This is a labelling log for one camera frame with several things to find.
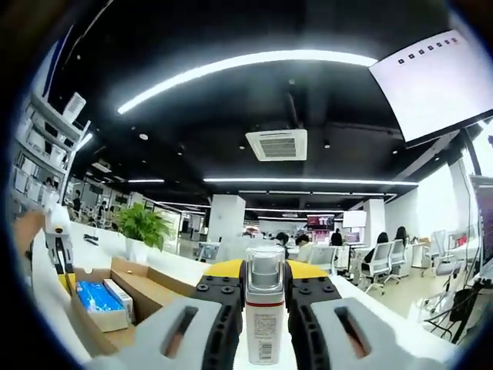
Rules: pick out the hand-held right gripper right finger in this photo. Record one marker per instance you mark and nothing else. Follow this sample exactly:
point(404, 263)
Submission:
point(308, 320)

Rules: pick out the white slatted appliance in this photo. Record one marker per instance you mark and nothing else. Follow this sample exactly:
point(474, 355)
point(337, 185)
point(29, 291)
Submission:
point(74, 108)

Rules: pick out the blue soft tissue pack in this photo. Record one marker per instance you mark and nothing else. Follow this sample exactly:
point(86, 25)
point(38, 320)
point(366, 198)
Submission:
point(98, 297)

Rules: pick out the potted green plant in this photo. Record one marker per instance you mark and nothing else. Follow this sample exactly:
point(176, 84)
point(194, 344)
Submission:
point(144, 227)

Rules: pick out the small black object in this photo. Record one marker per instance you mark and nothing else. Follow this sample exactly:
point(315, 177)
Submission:
point(91, 239)

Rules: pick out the white carton box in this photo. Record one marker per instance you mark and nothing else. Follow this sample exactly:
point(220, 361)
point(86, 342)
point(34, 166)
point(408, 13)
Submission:
point(123, 298)

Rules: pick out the ceiling air conditioner vent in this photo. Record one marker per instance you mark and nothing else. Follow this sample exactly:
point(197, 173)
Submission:
point(276, 145)

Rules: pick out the white spray bottle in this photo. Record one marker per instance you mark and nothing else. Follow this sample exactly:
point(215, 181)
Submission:
point(265, 308)

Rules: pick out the curved ceiling light strip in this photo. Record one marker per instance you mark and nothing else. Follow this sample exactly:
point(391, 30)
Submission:
point(250, 59)
point(308, 181)

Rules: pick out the brown cardboard shoe box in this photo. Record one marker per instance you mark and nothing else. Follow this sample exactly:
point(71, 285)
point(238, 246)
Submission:
point(154, 285)

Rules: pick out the small pink display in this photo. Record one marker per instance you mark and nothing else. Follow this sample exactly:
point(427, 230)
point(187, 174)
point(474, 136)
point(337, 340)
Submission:
point(354, 219)

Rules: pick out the group of white office chairs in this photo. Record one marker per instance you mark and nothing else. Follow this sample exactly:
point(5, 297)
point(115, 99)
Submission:
point(379, 256)

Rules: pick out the white storage shelf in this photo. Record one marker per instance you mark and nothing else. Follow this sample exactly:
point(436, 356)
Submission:
point(46, 146)

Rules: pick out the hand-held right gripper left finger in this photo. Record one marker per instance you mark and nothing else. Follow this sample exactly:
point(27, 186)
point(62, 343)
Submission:
point(219, 308)

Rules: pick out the large display screen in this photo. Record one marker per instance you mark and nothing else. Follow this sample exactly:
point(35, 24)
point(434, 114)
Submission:
point(431, 85)

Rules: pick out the dark red wall screen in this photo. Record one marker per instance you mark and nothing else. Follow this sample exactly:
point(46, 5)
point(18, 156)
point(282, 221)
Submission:
point(320, 221)

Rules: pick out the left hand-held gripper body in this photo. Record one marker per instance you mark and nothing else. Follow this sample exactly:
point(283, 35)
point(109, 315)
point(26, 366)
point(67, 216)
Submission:
point(58, 221)

